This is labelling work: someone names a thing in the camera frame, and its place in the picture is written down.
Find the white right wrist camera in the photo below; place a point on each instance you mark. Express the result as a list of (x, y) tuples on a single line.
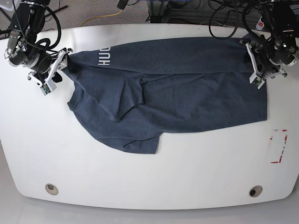
[(47, 88)]

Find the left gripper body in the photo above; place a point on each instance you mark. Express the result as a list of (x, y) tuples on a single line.
[(264, 65)]

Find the white power strip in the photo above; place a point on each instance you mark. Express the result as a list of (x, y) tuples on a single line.
[(260, 25)]

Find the right table cable grommet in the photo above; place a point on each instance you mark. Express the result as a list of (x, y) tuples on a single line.
[(255, 191)]

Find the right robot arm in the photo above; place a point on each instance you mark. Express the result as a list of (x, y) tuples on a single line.
[(25, 49)]

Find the left table cable grommet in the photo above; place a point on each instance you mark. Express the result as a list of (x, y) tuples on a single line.
[(51, 189)]

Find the red tape rectangle marking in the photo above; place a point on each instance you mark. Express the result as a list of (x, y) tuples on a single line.
[(277, 145)]

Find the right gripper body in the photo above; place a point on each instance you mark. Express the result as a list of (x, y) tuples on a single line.
[(45, 66)]

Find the table cable grommet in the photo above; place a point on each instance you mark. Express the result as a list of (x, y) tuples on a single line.
[(51, 189), (255, 191)]

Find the blue T-shirt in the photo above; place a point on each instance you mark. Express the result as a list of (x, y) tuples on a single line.
[(126, 96)]

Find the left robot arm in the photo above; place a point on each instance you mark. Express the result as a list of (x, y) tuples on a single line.
[(268, 55)]

